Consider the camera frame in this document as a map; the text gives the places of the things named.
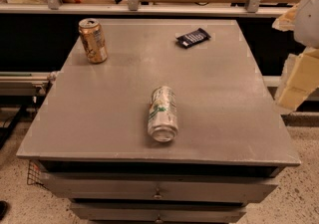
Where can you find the dark blue rxbar wrapper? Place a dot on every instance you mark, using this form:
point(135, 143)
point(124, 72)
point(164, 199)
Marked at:
point(193, 38)

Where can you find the grey drawer cabinet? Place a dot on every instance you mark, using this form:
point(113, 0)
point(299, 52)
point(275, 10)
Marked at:
point(95, 117)

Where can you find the grey drawer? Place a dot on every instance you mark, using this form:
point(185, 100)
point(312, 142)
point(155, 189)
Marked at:
point(158, 212)
point(222, 189)

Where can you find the wire mesh basket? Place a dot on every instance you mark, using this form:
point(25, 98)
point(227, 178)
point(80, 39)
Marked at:
point(33, 175)

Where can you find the silver green lying can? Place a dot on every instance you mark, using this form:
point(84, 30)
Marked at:
point(162, 123)

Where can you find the upper grey drawer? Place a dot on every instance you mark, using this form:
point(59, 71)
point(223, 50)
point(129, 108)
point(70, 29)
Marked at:
point(222, 189)

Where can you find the gold upright soda can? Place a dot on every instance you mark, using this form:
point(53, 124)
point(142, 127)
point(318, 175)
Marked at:
point(93, 40)

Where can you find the metal rail frame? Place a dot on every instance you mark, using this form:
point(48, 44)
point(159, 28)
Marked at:
point(26, 83)

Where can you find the lower grey drawer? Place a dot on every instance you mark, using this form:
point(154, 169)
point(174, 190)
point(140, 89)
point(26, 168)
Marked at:
point(158, 212)

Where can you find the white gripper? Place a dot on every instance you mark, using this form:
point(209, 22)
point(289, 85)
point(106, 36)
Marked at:
point(308, 19)

